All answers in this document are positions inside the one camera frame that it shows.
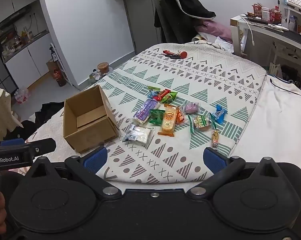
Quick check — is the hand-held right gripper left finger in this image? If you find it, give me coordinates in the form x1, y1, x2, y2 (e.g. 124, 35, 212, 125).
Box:
28, 146, 122, 200

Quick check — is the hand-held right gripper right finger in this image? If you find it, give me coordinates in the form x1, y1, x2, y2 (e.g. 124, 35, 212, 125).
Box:
187, 147, 283, 200

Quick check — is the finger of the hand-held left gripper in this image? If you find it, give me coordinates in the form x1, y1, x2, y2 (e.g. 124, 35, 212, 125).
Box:
24, 138, 56, 157
0, 138, 26, 146

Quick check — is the small clear stick packet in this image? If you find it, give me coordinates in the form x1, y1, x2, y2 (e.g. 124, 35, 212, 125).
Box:
211, 129, 221, 149

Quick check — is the brown cardboard box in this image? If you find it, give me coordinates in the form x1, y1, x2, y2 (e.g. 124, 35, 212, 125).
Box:
63, 84, 120, 154

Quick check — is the green label cake packet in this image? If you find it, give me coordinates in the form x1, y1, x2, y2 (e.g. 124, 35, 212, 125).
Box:
188, 114, 215, 134

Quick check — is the white clear snack packet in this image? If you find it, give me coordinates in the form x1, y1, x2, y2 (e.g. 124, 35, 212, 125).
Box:
122, 123, 155, 148

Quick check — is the small orange snack packet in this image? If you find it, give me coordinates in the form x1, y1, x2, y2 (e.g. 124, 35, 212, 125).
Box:
176, 107, 187, 126

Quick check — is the large orange bread packet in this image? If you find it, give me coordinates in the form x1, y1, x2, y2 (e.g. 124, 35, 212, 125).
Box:
157, 105, 179, 138

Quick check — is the purple snack packet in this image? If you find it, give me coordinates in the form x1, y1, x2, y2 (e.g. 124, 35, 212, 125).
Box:
133, 99, 159, 126

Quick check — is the dark green snack packet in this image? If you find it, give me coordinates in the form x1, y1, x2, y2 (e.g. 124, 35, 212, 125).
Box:
148, 109, 166, 126

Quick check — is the polka dot cloth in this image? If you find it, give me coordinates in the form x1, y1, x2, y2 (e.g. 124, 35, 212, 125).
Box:
0, 88, 23, 142

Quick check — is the black cloth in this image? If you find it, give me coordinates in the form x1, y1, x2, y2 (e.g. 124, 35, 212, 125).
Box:
20, 102, 66, 136

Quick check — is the pink plastic bag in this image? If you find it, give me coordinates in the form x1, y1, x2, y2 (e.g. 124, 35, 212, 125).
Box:
14, 87, 31, 104

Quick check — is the clear packet with pink mochi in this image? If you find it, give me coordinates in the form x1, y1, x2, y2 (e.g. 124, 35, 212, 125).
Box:
182, 101, 200, 116

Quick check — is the white duvet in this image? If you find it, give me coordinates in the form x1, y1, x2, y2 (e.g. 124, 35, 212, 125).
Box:
230, 76, 301, 180

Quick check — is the bright green snack packet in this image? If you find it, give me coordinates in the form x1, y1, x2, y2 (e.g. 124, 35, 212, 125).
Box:
162, 91, 178, 103

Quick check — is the brown paper bag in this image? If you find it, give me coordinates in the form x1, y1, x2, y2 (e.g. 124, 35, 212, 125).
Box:
46, 60, 62, 81

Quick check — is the red candy bar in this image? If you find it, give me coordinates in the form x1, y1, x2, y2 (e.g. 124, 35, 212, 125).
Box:
157, 89, 171, 102

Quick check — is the clear plastic bag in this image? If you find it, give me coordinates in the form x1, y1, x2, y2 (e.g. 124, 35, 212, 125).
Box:
88, 69, 103, 84

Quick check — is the triangle printed blanket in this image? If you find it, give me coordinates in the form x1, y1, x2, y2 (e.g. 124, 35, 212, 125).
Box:
25, 41, 267, 183

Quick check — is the white kitchen cabinet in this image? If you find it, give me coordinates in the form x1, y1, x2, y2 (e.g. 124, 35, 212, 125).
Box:
0, 0, 53, 91

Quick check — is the green and blue snack packet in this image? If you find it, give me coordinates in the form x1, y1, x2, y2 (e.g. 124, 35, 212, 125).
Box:
148, 86, 161, 99

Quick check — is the beige tote bag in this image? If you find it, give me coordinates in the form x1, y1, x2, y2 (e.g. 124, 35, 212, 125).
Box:
269, 62, 284, 79

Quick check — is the white crumpled paper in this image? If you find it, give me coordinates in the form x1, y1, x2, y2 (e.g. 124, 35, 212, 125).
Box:
213, 36, 235, 53

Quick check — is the pink pillow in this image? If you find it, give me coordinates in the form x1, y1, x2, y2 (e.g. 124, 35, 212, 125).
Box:
194, 19, 233, 43

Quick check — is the black chair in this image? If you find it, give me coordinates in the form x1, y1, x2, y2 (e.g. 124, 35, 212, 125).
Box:
154, 0, 199, 44

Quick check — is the white desk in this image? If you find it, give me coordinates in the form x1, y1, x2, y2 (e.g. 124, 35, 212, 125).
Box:
230, 6, 301, 58

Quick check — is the grey door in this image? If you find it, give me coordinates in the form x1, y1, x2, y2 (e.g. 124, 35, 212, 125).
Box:
120, 0, 164, 55

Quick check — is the black desk mat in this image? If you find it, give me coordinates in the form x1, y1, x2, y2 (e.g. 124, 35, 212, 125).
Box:
286, 29, 301, 46

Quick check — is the black jacket with grey lining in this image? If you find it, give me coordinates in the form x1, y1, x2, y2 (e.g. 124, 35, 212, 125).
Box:
157, 0, 217, 21

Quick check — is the red basket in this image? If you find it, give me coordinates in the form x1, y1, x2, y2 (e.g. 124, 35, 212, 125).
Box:
252, 3, 264, 19
268, 8, 282, 23

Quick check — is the red keychain with keys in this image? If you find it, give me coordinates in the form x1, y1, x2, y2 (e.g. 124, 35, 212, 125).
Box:
162, 49, 188, 59

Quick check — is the white cable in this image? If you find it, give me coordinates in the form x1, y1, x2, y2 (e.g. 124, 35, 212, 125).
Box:
241, 15, 256, 44

